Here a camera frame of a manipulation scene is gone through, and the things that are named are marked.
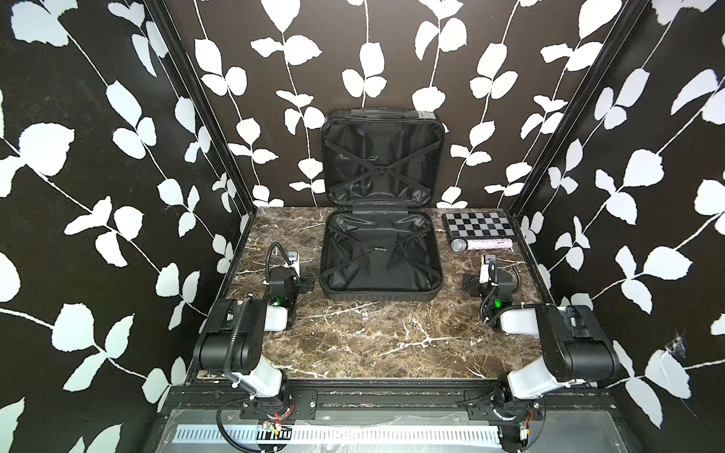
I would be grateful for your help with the glittery pink cylinder tube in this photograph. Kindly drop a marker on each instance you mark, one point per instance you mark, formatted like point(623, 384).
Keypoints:
point(461, 244)

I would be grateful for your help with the white slotted cable duct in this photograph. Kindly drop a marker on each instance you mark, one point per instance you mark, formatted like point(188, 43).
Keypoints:
point(250, 436)

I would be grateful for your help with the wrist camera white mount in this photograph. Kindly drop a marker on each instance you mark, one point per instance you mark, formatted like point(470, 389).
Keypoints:
point(488, 268)
point(294, 261)

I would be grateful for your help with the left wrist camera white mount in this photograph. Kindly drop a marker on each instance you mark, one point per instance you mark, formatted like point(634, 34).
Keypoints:
point(294, 261)

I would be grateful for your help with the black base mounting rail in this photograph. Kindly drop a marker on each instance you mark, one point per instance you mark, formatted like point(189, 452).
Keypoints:
point(480, 400)

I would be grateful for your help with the black ribbed hard-shell suitcase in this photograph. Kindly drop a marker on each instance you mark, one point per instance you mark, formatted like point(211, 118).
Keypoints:
point(380, 170)

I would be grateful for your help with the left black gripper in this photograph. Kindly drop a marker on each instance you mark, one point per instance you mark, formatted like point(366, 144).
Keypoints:
point(304, 283)

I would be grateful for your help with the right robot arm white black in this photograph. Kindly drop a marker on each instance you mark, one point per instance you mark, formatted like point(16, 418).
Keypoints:
point(574, 348)

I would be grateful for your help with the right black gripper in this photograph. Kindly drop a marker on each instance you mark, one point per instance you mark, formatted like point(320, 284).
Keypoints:
point(473, 284)

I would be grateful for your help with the black white checkerboard plate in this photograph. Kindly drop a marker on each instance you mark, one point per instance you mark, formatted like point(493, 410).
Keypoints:
point(478, 225)

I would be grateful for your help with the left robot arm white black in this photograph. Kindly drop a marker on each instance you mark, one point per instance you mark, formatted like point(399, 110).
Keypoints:
point(230, 344)

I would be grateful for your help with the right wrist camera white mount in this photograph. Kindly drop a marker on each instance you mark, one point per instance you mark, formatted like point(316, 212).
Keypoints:
point(488, 268)

